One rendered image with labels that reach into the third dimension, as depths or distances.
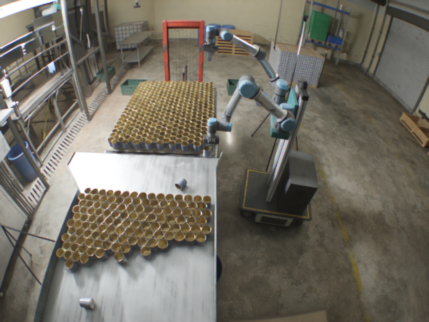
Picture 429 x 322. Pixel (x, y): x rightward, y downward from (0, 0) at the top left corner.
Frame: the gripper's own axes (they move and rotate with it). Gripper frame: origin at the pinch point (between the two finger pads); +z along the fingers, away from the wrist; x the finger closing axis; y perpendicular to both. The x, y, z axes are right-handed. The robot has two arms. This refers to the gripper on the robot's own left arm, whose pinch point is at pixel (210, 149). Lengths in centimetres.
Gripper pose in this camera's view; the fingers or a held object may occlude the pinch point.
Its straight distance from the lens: 190.7
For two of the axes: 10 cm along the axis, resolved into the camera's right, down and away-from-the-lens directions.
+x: -10.0, -0.4, -0.3
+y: 0.1, -7.0, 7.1
